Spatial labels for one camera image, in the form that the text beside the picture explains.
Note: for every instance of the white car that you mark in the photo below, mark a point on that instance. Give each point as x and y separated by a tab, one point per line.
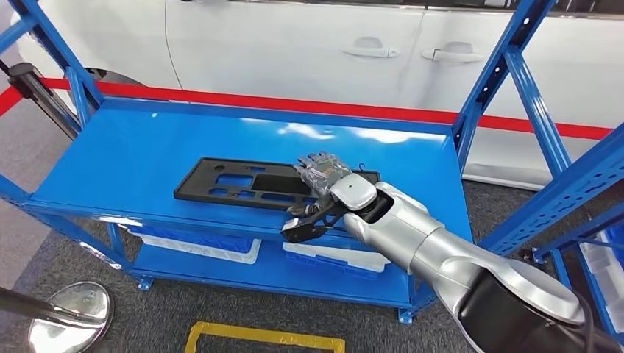
273	48

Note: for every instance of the black plastic panel part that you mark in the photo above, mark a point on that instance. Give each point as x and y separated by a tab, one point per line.
205	187

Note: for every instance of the chrome stanchion post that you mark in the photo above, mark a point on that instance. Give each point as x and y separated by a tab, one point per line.
73	316
46	102

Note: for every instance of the yellow floor tape square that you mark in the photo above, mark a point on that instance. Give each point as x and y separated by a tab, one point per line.
253	333

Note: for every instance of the blue metal shelf rack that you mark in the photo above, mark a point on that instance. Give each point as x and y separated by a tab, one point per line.
136	151
560	253

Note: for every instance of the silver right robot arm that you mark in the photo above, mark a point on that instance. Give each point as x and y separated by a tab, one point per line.
414	239

